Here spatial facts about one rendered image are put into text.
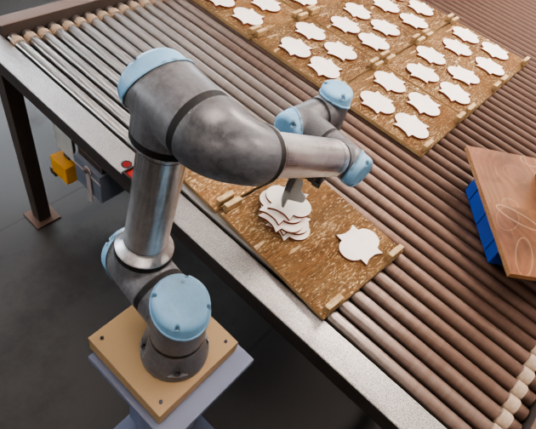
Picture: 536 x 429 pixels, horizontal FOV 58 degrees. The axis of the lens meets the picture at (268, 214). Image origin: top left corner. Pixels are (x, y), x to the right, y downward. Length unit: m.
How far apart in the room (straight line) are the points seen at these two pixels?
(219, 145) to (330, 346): 0.71
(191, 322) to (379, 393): 0.51
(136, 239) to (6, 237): 1.64
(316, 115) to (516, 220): 0.76
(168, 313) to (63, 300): 1.39
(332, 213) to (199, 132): 0.84
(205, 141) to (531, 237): 1.12
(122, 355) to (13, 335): 1.15
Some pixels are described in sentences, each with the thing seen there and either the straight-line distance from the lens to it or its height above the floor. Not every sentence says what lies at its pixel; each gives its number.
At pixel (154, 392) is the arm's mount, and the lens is 1.11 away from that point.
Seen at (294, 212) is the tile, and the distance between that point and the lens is 1.34.
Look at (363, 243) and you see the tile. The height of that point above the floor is 0.94.
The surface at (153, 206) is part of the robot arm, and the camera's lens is 0.84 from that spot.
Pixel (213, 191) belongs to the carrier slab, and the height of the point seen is 0.94.
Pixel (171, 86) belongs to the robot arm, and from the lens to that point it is 0.69.
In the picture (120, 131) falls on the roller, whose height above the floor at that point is 0.92.
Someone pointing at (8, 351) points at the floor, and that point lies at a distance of 2.22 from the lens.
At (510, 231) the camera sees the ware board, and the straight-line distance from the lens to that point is 1.53.
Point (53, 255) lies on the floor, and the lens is 2.41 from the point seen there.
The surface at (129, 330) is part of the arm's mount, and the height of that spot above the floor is 0.92.
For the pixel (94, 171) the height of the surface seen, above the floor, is 0.83.
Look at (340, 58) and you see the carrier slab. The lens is 2.08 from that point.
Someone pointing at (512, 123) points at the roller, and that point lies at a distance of 2.21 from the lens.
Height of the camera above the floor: 1.97
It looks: 49 degrees down
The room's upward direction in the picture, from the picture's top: 17 degrees clockwise
